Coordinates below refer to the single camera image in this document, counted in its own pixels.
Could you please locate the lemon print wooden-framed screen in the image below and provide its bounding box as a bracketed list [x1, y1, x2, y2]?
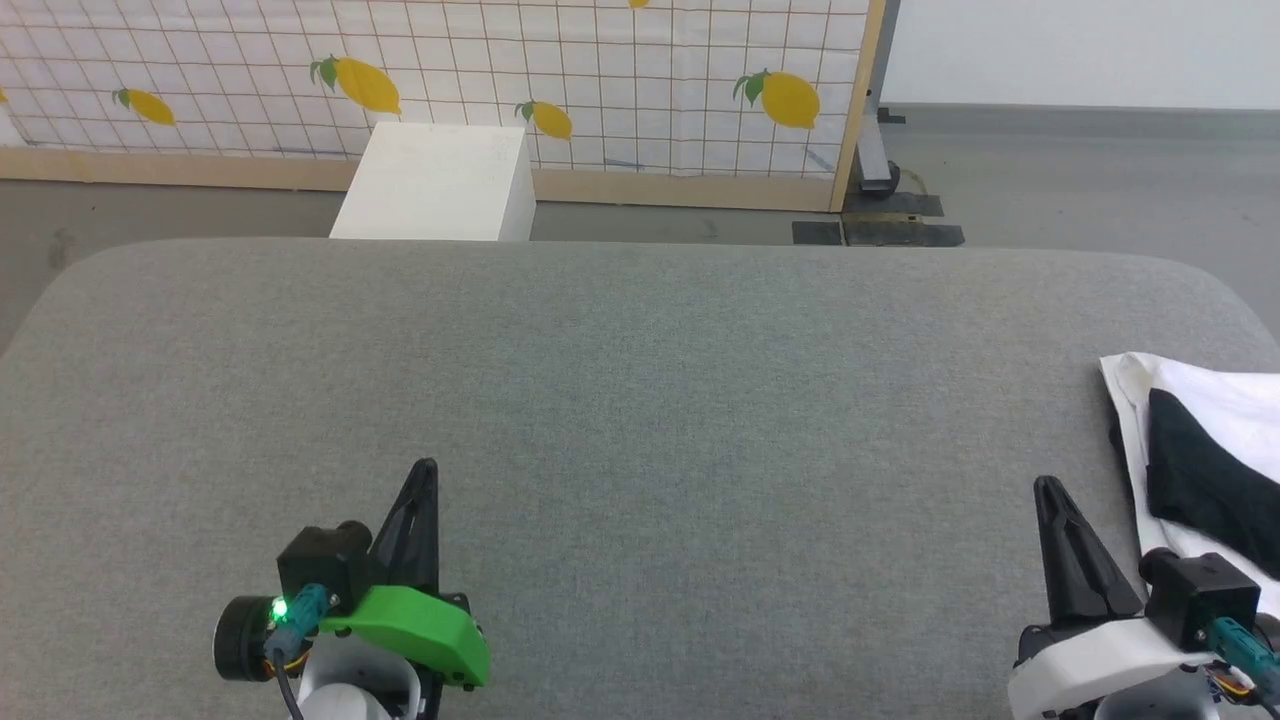
[0, 0, 887, 214]

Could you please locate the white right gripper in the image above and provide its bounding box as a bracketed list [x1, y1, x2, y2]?
[1008, 476, 1207, 720]

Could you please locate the grey fabric sofa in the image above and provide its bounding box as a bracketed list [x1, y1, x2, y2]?
[0, 237, 1280, 720]

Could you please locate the white rectangular box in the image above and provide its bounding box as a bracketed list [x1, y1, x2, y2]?
[329, 121, 539, 243]

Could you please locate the grey metal screen stand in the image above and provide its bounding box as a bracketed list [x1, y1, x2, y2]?
[850, 0, 909, 196]

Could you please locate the wide black floor plate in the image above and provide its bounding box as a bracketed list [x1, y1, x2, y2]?
[843, 220, 967, 249]

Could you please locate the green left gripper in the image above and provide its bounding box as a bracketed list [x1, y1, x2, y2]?
[212, 459, 492, 689]

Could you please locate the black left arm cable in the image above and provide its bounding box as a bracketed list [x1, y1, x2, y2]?
[264, 584, 333, 720]

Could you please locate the long black floor plate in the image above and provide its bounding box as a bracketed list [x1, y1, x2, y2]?
[842, 192, 945, 218]

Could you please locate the black and white garment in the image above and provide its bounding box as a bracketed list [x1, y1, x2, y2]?
[1099, 351, 1280, 618]

